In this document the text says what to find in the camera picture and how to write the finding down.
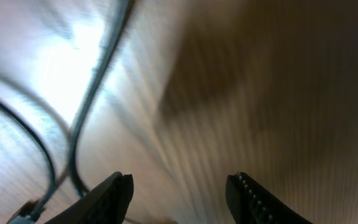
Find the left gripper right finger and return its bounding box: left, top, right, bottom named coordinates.
left=225, top=172, right=311, bottom=224

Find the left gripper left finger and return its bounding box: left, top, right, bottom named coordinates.
left=45, top=172, right=134, bottom=224

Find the black thin usb cable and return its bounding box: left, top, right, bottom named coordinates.
left=0, top=62, right=71, bottom=224

